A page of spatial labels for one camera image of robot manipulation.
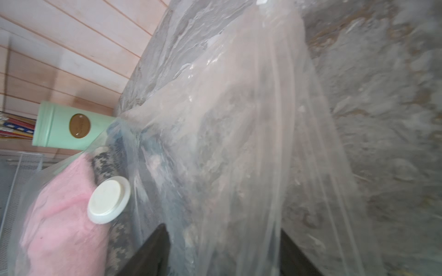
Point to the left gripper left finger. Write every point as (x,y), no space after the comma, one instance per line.
(152,258)

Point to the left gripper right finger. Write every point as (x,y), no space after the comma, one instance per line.
(293,261)

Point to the pink fleece blanket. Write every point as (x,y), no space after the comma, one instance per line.
(59,239)

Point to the black white houndstooth knit blanket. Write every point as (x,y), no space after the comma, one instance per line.
(120,242)

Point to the clear plastic vacuum bag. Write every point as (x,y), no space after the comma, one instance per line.
(238,146)

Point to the white vacuum bag valve cap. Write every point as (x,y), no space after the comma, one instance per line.
(109,200)

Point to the mint green pencil cup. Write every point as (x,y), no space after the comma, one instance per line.
(65,127)

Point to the coloured pencils in cup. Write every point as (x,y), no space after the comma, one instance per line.
(17,127)

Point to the white wire mesh shelf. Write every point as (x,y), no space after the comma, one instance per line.
(16,169)

